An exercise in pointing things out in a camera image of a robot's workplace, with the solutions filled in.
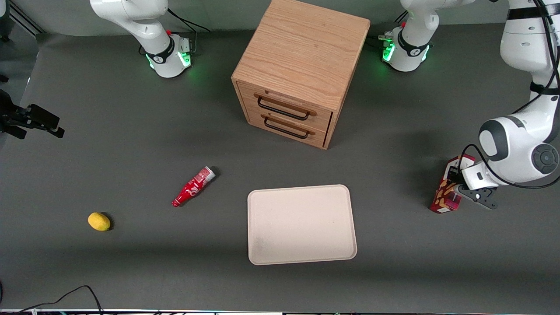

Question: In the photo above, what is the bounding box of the black cable on table edge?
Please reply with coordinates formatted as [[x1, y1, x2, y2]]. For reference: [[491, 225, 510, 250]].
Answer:
[[0, 285, 104, 315]]

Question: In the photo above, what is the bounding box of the red cookie box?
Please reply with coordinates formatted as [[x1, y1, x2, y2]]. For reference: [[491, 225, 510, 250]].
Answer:
[[429, 153, 476, 214]]

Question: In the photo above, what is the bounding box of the black left arm base cable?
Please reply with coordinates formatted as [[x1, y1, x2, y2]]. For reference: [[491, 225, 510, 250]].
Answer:
[[367, 12, 410, 49]]

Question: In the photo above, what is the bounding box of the aluminium frame rail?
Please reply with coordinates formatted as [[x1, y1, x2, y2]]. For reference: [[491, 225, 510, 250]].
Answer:
[[8, 0, 45, 36]]

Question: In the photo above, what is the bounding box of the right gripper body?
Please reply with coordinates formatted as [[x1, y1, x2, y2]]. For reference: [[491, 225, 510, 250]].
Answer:
[[0, 90, 30, 128]]

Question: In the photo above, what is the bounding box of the black arm base cable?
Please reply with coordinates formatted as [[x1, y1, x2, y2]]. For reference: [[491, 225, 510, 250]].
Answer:
[[367, 12, 410, 49], [168, 8, 211, 55]]

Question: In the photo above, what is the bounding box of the beige plastic tray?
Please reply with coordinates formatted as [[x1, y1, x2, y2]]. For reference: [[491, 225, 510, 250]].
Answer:
[[247, 184, 358, 266]]

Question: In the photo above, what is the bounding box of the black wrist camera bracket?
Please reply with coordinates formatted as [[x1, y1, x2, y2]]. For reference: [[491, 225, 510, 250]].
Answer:
[[457, 184, 499, 210], [0, 125, 28, 140]]

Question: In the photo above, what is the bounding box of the black right wrist camera bracket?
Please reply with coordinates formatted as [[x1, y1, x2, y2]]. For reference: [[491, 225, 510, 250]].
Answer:
[[0, 125, 28, 140]]

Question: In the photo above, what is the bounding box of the long black drawer handle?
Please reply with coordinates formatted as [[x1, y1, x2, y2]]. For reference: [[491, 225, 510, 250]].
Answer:
[[257, 96, 311, 121]]

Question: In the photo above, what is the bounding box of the wooden drawer cabinet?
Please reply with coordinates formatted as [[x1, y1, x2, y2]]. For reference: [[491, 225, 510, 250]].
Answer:
[[231, 0, 371, 151]]

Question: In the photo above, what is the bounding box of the yellow lemon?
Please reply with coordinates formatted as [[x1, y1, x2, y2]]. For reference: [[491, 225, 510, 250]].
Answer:
[[87, 212, 112, 232]]

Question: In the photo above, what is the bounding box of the red cola bottle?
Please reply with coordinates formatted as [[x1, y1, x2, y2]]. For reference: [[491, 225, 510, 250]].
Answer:
[[171, 166, 217, 208]]

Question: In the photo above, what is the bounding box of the black right arm base cable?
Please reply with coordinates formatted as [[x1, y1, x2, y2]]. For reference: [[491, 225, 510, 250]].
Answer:
[[168, 8, 211, 55]]

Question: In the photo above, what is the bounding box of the black left wrist camera bracket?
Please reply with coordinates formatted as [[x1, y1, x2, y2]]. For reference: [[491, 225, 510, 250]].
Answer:
[[457, 184, 499, 210]]

